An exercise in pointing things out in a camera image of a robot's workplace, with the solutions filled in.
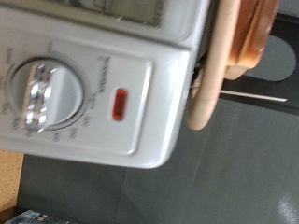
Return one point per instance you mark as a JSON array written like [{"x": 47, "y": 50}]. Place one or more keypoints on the thin metal rod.
[{"x": 255, "y": 95}]

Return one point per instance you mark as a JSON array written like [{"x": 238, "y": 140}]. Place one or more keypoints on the red oven indicator light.
[{"x": 119, "y": 104}]

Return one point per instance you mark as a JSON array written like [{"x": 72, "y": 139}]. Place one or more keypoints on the round wooden plate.
[{"x": 215, "y": 62}]

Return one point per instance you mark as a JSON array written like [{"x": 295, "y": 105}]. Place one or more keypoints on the silver toaster oven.
[{"x": 149, "y": 130}]

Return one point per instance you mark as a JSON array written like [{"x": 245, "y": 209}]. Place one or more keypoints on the white bread slice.
[
  {"x": 236, "y": 46},
  {"x": 267, "y": 28}
]

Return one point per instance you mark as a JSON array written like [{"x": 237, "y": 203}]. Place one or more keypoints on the black metal bookend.
[{"x": 280, "y": 90}]

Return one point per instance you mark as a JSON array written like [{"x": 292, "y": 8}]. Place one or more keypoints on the silver oven control knob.
[{"x": 62, "y": 93}]

